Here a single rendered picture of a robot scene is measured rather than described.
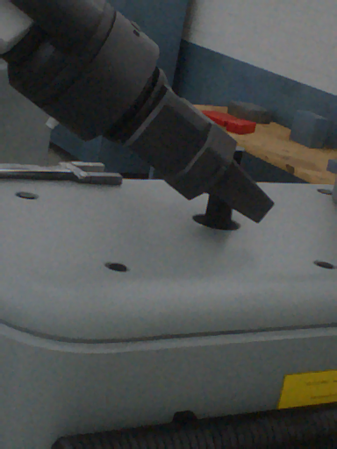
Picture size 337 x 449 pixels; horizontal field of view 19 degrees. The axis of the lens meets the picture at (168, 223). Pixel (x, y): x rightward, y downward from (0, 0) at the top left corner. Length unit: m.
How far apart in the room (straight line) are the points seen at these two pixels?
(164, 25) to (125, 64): 7.50
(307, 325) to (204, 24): 7.61
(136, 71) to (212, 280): 0.15
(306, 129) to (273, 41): 1.09
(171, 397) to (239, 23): 7.29
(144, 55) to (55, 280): 0.18
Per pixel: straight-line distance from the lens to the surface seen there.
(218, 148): 0.71
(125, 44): 0.70
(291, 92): 7.31
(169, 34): 8.24
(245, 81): 7.75
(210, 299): 0.65
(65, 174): 0.83
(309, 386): 0.73
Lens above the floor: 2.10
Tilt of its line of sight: 16 degrees down
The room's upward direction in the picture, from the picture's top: 11 degrees clockwise
